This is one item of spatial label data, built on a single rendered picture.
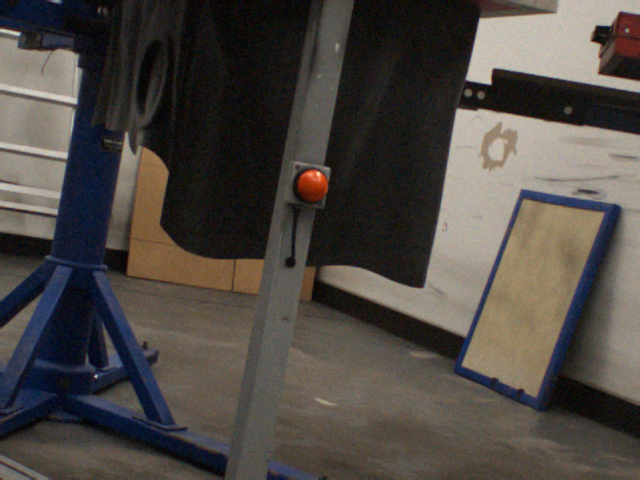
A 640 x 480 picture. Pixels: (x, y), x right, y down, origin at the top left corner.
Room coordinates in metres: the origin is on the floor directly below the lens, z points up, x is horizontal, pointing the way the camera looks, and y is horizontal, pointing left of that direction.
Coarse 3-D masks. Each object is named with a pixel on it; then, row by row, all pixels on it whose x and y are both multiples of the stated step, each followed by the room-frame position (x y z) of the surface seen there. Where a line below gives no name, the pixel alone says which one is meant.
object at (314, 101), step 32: (320, 0) 1.60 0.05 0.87; (352, 0) 1.61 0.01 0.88; (320, 32) 1.60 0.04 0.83; (320, 64) 1.60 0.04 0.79; (320, 96) 1.60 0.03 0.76; (320, 128) 1.61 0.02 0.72; (288, 160) 1.61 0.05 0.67; (320, 160) 1.61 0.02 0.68; (288, 192) 1.58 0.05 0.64; (288, 224) 1.60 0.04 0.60; (288, 256) 1.60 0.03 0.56; (288, 288) 1.60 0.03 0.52; (256, 320) 1.62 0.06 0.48; (288, 320) 1.61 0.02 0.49; (256, 352) 1.60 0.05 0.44; (288, 352) 1.61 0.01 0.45; (256, 384) 1.60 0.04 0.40; (256, 416) 1.60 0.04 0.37; (256, 448) 1.60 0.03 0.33
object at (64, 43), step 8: (24, 32) 4.20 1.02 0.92; (32, 32) 4.06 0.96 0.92; (24, 40) 4.18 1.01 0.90; (32, 40) 4.04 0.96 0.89; (40, 40) 3.91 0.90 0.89; (48, 40) 3.82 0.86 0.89; (56, 40) 3.71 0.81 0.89; (64, 40) 3.60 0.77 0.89; (24, 48) 4.14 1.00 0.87; (32, 48) 4.06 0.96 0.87; (40, 48) 3.97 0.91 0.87; (48, 48) 3.92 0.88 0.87; (56, 48) 3.88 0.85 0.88; (64, 48) 3.77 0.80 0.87
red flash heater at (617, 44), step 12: (624, 12) 2.80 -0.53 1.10; (612, 24) 2.96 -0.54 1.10; (624, 24) 2.80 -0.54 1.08; (636, 24) 2.79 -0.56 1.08; (612, 36) 2.87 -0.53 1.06; (624, 36) 2.80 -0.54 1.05; (636, 36) 2.79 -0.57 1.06; (600, 48) 3.23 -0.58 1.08; (612, 48) 2.86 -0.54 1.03; (624, 48) 2.80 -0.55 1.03; (636, 48) 2.80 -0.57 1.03; (600, 60) 3.22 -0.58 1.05; (612, 60) 2.91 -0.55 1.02; (624, 60) 2.99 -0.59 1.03; (636, 60) 2.95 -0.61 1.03; (600, 72) 3.19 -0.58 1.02; (612, 72) 3.21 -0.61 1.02; (624, 72) 3.21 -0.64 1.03; (636, 72) 3.18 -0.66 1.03
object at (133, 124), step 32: (128, 0) 2.14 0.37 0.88; (160, 0) 1.95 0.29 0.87; (128, 32) 2.13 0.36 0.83; (160, 32) 1.92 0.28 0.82; (128, 64) 2.12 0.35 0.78; (160, 64) 1.93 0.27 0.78; (128, 96) 2.12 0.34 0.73; (160, 96) 1.86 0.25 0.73; (128, 128) 2.09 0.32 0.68; (160, 128) 1.89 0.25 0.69
